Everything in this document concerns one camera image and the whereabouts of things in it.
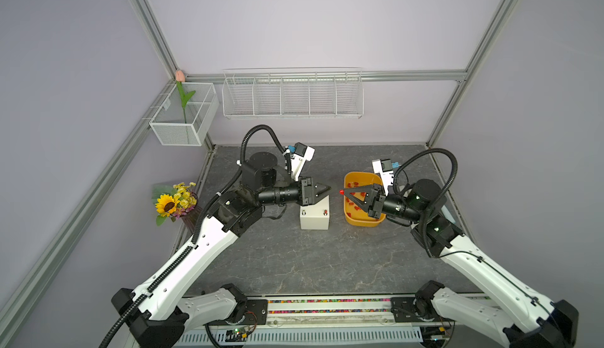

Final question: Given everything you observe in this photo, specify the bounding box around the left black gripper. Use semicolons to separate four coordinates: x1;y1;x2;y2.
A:
259;175;336;207

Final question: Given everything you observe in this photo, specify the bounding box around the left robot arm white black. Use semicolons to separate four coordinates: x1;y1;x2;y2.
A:
100;125;330;347

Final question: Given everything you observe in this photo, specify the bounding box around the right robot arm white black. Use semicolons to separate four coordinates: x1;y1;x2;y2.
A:
341;148;579;347

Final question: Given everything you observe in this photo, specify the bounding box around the red sleeves pile in tray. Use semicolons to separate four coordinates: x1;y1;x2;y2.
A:
342;182;371;212

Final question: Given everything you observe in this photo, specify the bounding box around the white box with screws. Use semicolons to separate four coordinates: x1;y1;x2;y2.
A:
299;196;330;230

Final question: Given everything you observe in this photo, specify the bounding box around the yellow plastic tray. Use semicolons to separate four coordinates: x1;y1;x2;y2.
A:
344;172;385;227

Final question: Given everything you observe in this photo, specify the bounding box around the sunflower bouquet in vase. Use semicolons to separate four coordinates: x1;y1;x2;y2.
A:
152;182;201;234

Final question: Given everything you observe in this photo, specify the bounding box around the small white mesh basket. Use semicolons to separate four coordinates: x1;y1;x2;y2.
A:
149;81;220;147

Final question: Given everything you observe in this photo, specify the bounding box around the artificial pink tulip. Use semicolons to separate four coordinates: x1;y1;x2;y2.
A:
175;70;196;124

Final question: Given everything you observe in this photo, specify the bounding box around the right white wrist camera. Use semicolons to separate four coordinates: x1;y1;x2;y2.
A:
372;159;399;195

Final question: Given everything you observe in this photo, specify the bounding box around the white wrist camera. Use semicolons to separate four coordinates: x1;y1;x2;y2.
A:
372;159;399;195
287;142;316;181

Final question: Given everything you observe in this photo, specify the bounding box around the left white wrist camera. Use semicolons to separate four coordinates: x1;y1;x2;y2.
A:
287;142;316;181

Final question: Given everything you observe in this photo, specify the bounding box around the long white wire basket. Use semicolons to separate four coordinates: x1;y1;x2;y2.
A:
222;67;364;119

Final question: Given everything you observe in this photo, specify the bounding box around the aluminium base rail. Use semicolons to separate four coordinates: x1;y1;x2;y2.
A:
178;292;520;330

